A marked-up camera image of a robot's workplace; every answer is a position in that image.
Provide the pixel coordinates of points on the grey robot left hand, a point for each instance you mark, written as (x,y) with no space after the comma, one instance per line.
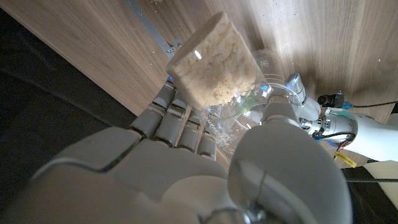
(311,109)

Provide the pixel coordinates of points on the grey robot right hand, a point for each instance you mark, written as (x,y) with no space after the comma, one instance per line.
(155,180)

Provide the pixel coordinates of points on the clear plastic cup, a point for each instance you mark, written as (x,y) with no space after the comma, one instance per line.
(276,71)

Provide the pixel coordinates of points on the clear cup with brown sugar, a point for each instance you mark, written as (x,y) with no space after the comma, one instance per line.
(211,68)

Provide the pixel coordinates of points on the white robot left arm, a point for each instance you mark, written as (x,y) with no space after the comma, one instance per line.
(376,140)

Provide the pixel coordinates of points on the black backdrop curtain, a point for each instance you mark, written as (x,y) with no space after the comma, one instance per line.
(46,109)

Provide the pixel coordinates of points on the black blue left wrist camera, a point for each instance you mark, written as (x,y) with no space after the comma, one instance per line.
(331,100)

